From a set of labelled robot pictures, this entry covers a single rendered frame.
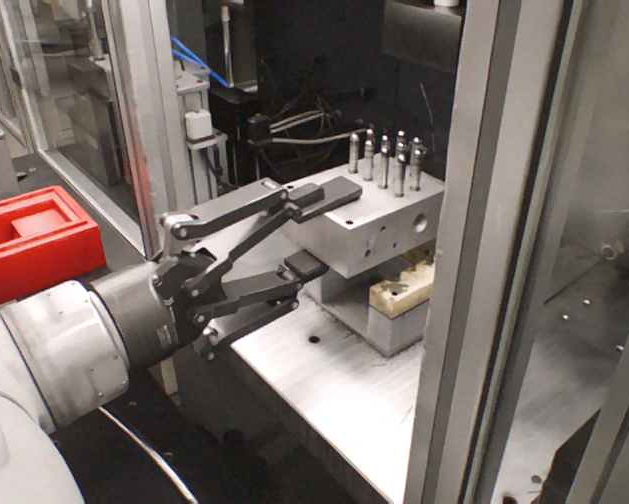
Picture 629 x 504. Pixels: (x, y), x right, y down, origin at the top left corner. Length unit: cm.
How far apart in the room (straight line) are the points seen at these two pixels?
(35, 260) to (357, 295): 35
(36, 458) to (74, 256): 44
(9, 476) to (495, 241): 23
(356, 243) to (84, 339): 22
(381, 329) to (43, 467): 35
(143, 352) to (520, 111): 29
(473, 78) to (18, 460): 25
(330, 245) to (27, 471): 31
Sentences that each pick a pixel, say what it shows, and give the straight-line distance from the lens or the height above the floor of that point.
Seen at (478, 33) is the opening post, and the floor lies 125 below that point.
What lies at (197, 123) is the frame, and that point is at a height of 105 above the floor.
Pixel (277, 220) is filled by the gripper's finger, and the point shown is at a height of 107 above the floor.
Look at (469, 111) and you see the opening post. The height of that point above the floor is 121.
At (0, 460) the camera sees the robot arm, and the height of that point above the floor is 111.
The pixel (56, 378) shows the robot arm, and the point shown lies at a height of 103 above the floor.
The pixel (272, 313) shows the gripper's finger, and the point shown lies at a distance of 52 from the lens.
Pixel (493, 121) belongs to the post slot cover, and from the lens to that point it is 27.
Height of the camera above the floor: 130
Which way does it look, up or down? 33 degrees down
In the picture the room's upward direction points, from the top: straight up
